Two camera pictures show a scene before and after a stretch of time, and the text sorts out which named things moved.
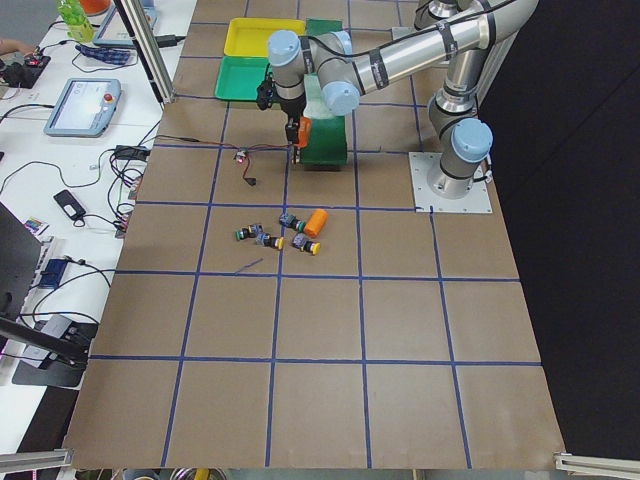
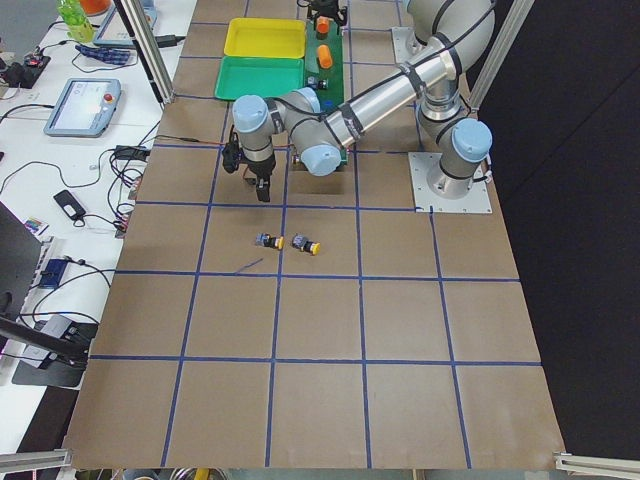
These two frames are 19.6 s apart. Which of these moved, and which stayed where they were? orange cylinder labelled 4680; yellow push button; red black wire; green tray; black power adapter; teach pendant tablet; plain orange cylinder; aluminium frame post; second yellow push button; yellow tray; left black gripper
Moved: plain orange cylinder; left black gripper; orange cylinder labelled 4680
Stayed: black power adapter; yellow push button; green tray; yellow tray; teach pendant tablet; second yellow push button; aluminium frame post; red black wire
